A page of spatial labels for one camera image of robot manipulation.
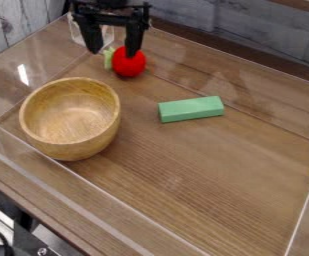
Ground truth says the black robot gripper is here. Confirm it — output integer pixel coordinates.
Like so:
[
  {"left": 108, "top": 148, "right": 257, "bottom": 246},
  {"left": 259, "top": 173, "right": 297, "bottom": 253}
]
[{"left": 70, "top": 0, "right": 152, "bottom": 58}]

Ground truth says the red felt strawberry fruit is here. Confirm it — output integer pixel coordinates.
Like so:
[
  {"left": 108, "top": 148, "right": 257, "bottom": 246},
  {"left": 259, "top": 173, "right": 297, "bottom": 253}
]
[{"left": 104, "top": 46, "right": 146, "bottom": 78}]

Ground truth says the wooden bowl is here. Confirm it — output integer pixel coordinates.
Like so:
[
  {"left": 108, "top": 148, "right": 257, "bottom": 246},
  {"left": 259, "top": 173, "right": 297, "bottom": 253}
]
[{"left": 20, "top": 77, "right": 121, "bottom": 161}]

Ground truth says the green rectangular block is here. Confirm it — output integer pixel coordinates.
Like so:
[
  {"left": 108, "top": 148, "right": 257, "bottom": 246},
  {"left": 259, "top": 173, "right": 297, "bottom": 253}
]
[{"left": 158, "top": 96, "right": 225, "bottom": 123}]

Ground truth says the clear acrylic tray enclosure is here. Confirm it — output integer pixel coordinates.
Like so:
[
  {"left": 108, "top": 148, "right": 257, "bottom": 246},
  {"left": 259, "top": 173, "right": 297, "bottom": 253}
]
[{"left": 0, "top": 20, "right": 309, "bottom": 256}]

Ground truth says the black metal table bracket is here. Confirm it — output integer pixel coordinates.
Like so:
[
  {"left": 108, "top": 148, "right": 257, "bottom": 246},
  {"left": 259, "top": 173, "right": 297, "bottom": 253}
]
[{"left": 12, "top": 221, "right": 64, "bottom": 256}]

